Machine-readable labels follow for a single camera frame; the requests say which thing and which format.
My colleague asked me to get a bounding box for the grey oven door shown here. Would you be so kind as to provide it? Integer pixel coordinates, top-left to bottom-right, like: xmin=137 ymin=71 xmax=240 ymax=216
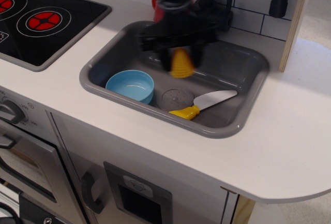
xmin=1 ymin=122 xmax=85 ymax=223

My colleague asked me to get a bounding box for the black toy faucet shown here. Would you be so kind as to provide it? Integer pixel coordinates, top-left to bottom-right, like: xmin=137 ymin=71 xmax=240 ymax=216
xmin=192 ymin=0 xmax=288 ymax=32

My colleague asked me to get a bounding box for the grey cabinet door handle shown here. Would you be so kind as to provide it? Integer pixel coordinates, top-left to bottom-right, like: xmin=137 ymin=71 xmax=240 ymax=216
xmin=81 ymin=172 xmax=104 ymax=214

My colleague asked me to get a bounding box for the light wood side panel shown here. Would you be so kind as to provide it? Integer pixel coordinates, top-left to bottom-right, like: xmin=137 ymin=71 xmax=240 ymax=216
xmin=278 ymin=0 xmax=309 ymax=72

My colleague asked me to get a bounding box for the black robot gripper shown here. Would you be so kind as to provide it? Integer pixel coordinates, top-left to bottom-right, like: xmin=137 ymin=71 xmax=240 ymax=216
xmin=138 ymin=0 xmax=218 ymax=72

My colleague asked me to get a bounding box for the grey dispenser panel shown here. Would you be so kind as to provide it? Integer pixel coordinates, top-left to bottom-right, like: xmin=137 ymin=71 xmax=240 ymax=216
xmin=103 ymin=161 xmax=173 ymax=224

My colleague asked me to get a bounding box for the red plastic cup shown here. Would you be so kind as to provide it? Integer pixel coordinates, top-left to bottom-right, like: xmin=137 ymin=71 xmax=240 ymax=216
xmin=152 ymin=0 xmax=164 ymax=23

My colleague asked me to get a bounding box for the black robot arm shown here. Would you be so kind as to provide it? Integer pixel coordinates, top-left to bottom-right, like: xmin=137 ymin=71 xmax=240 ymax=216
xmin=138 ymin=0 xmax=217 ymax=71

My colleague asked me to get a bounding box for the grey oven control knob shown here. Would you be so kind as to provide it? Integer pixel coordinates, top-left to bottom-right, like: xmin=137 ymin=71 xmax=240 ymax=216
xmin=1 ymin=100 xmax=28 ymax=124

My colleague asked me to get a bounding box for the light blue plastic bowl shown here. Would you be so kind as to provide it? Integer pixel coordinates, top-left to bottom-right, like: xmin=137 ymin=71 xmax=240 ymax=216
xmin=106 ymin=70 xmax=155 ymax=104

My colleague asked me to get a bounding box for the yellow handled toy spatula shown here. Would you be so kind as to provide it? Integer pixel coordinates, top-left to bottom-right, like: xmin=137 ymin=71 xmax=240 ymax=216
xmin=169 ymin=90 xmax=237 ymax=121

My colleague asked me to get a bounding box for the yellow toy corn cob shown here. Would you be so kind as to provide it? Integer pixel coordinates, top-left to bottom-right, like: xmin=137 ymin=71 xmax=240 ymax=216
xmin=170 ymin=48 xmax=195 ymax=79

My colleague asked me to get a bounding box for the grey plastic sink basin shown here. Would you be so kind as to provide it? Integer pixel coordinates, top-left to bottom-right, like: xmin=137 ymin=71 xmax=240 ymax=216
xmin=79 ymin=21 xmax=269 ymax=139

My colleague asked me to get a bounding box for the black cable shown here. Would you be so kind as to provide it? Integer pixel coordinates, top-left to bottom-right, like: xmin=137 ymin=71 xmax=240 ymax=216
xmin=0 ymin=202 xmax=21 ymax=224

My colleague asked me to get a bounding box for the black toy stovetop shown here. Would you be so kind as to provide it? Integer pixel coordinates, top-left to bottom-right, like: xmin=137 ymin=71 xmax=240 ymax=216
xmin=1 ymin=0 xmax=112 ymax=72

